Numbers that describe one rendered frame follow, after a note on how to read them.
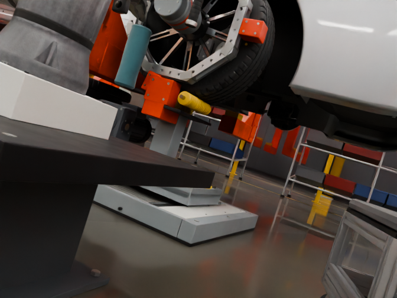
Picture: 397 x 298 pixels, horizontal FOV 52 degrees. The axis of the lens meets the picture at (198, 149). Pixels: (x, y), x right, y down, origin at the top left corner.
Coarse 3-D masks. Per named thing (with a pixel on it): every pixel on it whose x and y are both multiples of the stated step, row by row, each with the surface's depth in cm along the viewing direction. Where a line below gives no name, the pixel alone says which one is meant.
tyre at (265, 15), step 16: (256, 0) 170; (256, 16) 169; (272, 16) 186; (272, 32) 183; (240, 48) 170; (256, 48) 170; (272, 48) 187; (224, 64) 172; (240, 64) 169; (256, 64) 178; (208, 80) 174; (224, 80) 172; (240, 80) 179; (208, 96) 181; (224, 96) 186
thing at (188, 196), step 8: (160, 192) 170; (168, 192) 169; (176, 192) 167; (184, 192) 166; (192, 192) 165; (200, 192) 173; (208, 192) 181; (216, 192) 191; (176, 200) 167; (184, 200) 166; (192, 200) 168; (200, 200) 176; (208, 200) 184; (216, 200) 194
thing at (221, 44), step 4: (228, 28) 222; (224, 32) 223; (228, 32) 222; (220, 36) 224; (216, 40) 224; (216, 44) 224; (220, 44) 218; (224, 44) 217; (216, 48) 219; (220, 48) 218; (212, 52) 225
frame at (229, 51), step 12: (240, 0) 163; (240, 12) 163; (132, 24) 183; (240, 24) 162; (228, 36) 164; (228, 48) 163; (144, 60) 178; (204, 60) 167; (216, 60) 165; (228, 60) 168; (156, 72) 175; (168, 72) 173; (180, 72) 170; (192, 72) 169; (204, 72) 171; (192, 84) 174
